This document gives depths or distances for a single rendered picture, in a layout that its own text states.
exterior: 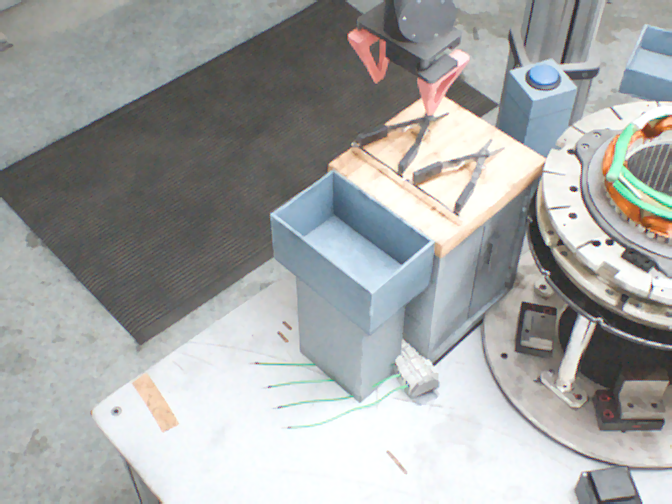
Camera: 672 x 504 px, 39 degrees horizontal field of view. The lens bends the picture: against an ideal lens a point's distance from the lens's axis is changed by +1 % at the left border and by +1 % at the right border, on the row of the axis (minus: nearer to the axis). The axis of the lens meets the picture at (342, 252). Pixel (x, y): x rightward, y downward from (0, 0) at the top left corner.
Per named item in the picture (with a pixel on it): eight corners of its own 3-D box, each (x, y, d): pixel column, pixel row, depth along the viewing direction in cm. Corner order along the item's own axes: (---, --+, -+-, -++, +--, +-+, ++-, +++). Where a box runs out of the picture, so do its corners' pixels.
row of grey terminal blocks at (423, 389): (443, 395, 129) (446, 378, 125) (413, 408, 127) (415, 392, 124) (408, 341, 134) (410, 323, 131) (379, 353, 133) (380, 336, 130)
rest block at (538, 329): (554, 320, 132) (557, 311, 131) (551, 351, 129) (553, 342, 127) (524, 314, 133) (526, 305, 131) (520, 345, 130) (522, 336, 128)
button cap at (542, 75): (563, 83, 131) (564, 77, 131) (537, 90, 130) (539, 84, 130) (548, 65, 134) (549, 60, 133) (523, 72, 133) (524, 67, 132)
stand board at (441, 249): (441, 259, 110) (442, 246, 108) (327, 177, 119) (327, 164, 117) (544, 172, 119) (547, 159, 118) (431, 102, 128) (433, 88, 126)
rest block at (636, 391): (612, 389, 125) (621, 368, 121) (655, 389, 125) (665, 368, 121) (619, 419, 122) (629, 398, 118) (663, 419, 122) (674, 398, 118)
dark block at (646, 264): (626, 250, 104) (629, 242, 103) (654, 266, 103) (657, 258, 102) (620, 257, 104) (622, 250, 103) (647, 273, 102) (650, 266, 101)
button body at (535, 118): (545, 210, 151) (578, 87, 131) (506, 222, 149) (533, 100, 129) (524, 181, 155) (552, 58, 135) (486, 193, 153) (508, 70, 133)
